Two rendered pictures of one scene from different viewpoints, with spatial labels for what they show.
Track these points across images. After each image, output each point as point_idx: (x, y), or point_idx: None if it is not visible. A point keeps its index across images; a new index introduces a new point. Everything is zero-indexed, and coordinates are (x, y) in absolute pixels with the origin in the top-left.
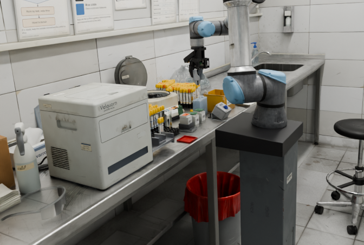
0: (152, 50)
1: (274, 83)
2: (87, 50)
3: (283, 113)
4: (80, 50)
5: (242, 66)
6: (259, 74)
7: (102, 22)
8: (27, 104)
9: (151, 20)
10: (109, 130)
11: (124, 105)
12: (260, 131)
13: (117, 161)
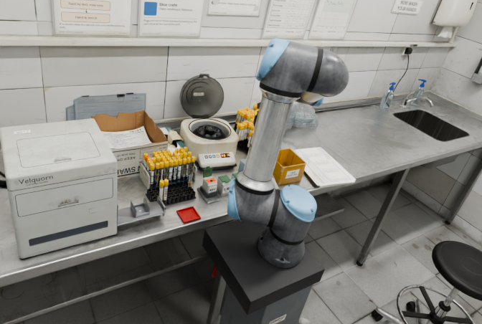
0: (253, 67)
1: (289, 216)
2: (153, 56)
3: (293, 252)
4: (143, 55)
5: (251, 180)
6: (277, 194)
7: (181, 27)
8: (57, 102)
9: (262, 33)
10: (35, 204)
11: (67, 180)
12: (251, 261)
13: (47, 234)
